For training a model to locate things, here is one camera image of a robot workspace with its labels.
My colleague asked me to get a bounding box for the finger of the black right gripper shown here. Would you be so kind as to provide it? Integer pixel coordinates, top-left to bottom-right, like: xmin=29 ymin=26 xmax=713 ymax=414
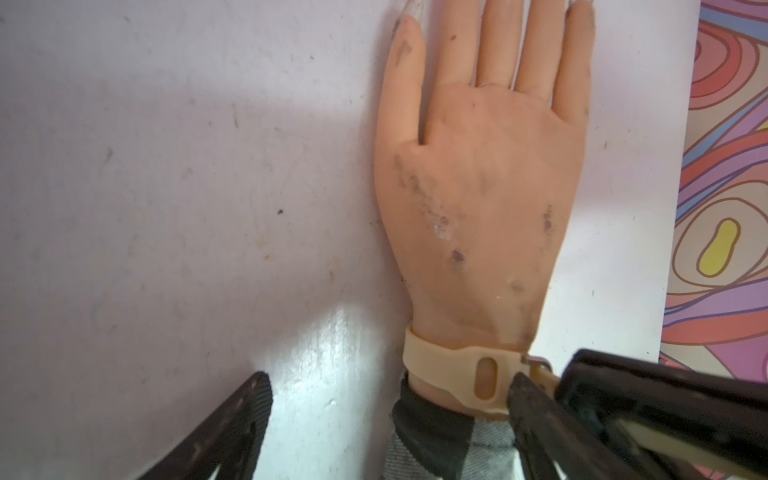
xmin=555 ymin=350 xmax=767 ymax=479

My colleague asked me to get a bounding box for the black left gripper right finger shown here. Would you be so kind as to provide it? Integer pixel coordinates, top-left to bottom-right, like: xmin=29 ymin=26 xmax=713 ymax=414
xmin=508 ymin=373 xmax=641 ymax=479

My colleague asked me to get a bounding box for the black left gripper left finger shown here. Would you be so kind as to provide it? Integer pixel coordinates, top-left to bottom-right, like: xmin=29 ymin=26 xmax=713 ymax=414
xmin=141 ymin=372 xmax=273 ymax=479

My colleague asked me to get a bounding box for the beige strap wrist watch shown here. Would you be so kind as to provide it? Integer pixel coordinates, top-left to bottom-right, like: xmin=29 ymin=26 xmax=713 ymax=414
xmin=403 ymin=328 xmax=560 ymax=416

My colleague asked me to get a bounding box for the mannequin hand with glitter nails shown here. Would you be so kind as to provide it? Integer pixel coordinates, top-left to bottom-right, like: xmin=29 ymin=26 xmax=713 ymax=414
xmin=374 ymin=1 xmax=596 ymax=418

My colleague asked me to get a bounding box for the plaid sleeve mannequin forearm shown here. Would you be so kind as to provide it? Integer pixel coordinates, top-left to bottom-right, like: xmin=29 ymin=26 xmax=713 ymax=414
xmin=381 ymin=377 xmax=517 ymax=480

